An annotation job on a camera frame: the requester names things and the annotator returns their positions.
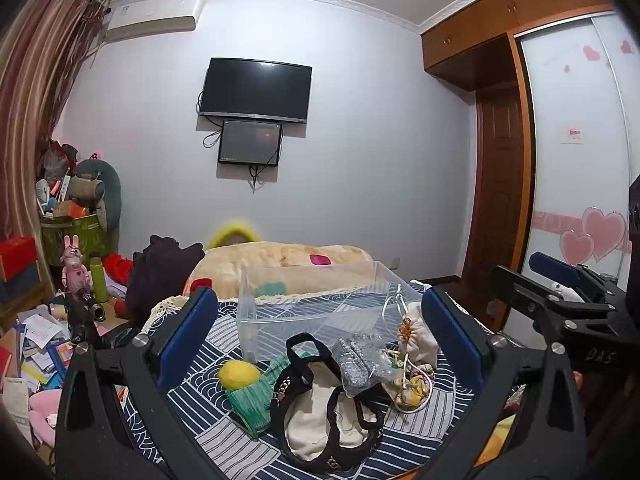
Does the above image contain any yellow felt ball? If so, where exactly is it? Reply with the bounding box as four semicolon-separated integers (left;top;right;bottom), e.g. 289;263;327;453
218;360;262;390

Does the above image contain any green knitted cloth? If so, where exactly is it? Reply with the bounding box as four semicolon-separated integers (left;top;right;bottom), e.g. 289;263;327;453
224;356;322;446

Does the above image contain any black and cream tote bag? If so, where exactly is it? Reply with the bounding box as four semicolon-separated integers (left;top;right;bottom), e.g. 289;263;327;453
270;333;384;476

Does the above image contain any grey glitter pouch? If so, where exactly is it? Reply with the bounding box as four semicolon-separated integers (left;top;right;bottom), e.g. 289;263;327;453
332;334;401;398

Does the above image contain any clear plastic storage box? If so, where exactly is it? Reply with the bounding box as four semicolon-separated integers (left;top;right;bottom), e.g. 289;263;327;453
236;261;422;363

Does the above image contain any pink plush toy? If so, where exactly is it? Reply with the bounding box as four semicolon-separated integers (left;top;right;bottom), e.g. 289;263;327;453
28;389;62;448

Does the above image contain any colourful block puzzle box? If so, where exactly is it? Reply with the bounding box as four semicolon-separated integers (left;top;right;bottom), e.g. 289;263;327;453
46;341;74;380

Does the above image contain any blue wave pattern tablecloth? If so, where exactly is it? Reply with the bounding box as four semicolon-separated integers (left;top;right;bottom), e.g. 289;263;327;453
168;284;474;479

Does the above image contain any wooden door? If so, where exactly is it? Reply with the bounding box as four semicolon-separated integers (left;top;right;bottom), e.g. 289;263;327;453
462;86;524;328

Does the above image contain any green bottle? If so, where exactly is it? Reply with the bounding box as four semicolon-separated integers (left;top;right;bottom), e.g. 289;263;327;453
90;257;110;304

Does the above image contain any pink rabbit figurine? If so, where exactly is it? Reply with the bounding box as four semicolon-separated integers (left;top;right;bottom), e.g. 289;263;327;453
61;235;92;294

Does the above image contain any red plush item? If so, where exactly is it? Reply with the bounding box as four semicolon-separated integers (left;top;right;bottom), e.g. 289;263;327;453
103;254;134;285

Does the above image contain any dark purple garment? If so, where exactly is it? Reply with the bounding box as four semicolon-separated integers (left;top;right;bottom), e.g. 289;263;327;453
125;235;205;327

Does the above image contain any green cardboard box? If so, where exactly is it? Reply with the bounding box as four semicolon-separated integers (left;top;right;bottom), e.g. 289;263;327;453
39;212;113;273

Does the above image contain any red box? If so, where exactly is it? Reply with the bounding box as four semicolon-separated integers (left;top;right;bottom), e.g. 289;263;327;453
0;236;37;283

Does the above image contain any large beige plush pillow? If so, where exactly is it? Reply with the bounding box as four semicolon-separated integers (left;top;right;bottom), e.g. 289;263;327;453
183;242;373;299

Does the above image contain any grey green plush toy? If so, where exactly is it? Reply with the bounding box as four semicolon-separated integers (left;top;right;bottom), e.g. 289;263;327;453
68;158;122;249

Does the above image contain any white sliding wardrobe door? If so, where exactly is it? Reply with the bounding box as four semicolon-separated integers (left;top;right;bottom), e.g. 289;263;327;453
516;13;639;287

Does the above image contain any wooden overhead cabinet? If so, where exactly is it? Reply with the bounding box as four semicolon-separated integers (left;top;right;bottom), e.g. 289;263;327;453
422;0;611;91

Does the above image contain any striped brown curtain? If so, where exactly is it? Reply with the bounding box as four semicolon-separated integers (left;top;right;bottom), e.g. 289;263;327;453
1;0;106;295

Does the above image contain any white air conditioner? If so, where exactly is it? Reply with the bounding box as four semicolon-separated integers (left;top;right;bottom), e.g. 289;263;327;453
106;0;204;42

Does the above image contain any black camcorder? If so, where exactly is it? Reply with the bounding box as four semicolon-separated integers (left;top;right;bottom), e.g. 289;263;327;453
76;288;105;322

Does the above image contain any small wall monitor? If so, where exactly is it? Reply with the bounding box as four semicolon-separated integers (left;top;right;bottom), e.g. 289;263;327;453
218;120;282;167

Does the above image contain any black wall television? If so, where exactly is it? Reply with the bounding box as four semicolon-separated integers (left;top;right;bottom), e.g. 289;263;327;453
198;58;312;124

